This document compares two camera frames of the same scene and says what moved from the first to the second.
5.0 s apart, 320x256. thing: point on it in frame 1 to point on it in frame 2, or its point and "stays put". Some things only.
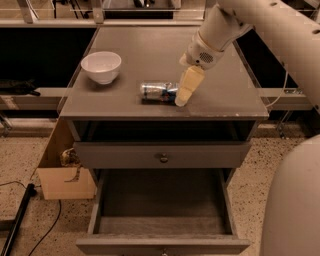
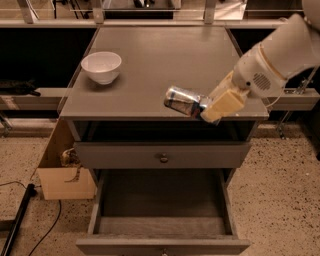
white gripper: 201,54 to 254,72
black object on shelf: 25,86 stays put
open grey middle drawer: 161,212 stays put
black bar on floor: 31,191 stays put
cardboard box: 64,183 stays put
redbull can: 158,93 to 186,102
